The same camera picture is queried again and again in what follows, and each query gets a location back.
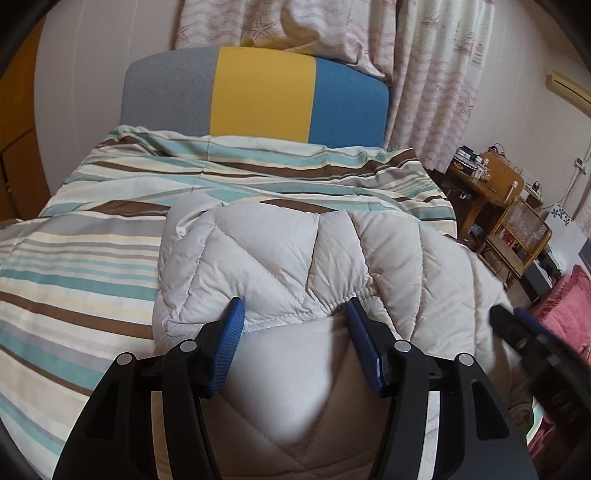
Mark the rattan chair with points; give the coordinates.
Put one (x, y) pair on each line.
(521, 230)

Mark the white leaf print paper bag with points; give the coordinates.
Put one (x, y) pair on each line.
(565, 235)

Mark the pink blanket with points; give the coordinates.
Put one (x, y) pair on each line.
(565, 309)

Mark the white wall switch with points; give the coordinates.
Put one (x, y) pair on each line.
(582, 165)

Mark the white puffer jacket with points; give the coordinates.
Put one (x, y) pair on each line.
(286, 258)

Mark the wooden wardrobe door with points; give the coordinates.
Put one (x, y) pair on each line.
(18, 138)

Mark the striped bedspread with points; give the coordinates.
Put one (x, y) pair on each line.
(78, 258)

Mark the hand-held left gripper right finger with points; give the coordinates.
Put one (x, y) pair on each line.
(364, 341)

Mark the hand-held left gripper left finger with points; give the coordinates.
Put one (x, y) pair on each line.
(228, 337)

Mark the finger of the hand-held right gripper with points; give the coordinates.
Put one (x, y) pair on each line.
(521, 323)

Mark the black box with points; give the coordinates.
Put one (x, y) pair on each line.
(538, 277)

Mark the grey yellow blue headboard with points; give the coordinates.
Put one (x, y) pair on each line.
(258, 92)

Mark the cream air conditioner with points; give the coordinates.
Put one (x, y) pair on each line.
(570, 85)

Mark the white patterned curtain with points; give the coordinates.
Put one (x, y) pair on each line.
(438, 83)

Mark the wooden desk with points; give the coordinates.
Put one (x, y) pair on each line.
(496, 182)

